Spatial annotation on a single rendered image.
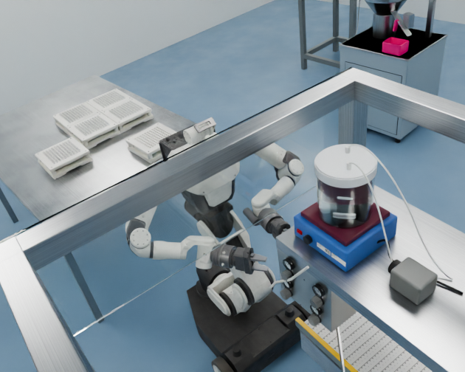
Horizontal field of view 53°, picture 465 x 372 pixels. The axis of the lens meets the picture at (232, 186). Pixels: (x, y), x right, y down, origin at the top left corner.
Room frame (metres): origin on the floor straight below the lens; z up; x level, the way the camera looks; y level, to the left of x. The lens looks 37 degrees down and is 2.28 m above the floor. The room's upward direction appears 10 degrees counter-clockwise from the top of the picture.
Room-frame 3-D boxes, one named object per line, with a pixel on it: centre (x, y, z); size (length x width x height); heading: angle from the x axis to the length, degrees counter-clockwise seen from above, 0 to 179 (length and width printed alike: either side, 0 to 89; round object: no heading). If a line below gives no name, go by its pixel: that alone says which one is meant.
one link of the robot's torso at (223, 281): (1.67, 0.10, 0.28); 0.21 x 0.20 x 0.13; 30
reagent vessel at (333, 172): (0.93, -0.29, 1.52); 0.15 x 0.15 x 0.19
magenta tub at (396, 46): (3.32, -1.40, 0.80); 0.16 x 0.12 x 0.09; 36
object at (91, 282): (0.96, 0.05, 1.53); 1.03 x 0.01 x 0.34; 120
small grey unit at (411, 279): (0.72, -0.39, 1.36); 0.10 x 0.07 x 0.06; 30
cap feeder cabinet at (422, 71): (3.56, -1.47, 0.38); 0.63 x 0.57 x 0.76; 36
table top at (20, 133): (2.75, 0.96, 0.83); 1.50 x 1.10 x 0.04; 36
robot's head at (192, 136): (1.66, 0.10, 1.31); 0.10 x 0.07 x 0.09; 120
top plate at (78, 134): (2.65, 0.81, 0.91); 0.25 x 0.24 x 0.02; 123
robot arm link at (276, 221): (1.39, -0.15, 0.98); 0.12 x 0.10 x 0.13; 22
